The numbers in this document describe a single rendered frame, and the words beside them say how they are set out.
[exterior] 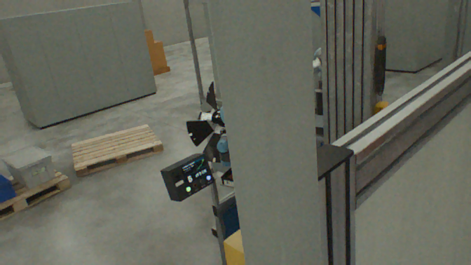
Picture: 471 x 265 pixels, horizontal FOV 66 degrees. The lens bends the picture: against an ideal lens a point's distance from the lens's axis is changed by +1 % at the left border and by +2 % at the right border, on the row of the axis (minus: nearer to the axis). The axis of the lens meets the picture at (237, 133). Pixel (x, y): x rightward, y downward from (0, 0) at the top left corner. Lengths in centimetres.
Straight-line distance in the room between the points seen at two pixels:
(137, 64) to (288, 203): 819
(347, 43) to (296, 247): 168
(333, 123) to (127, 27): 669
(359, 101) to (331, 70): 21
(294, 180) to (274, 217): 3
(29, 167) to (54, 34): 344
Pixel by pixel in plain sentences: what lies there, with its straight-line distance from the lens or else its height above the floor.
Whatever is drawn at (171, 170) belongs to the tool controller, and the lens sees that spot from 201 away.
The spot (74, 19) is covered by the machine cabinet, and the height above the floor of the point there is 187.
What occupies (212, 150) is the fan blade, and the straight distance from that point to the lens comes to 275.
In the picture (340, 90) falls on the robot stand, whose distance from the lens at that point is 198.
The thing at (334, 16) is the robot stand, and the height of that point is 194.
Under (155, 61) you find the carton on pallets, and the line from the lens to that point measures 1087.
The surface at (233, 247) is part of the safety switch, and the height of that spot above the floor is 193.
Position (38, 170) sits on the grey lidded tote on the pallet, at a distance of 505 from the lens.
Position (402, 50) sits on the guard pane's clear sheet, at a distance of 267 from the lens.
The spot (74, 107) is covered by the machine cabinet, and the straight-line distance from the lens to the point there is 799.
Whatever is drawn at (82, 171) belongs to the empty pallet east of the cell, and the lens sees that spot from 533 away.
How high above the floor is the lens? 215
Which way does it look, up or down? 22 degrees down
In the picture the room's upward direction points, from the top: 8 degrees counter-clockwise
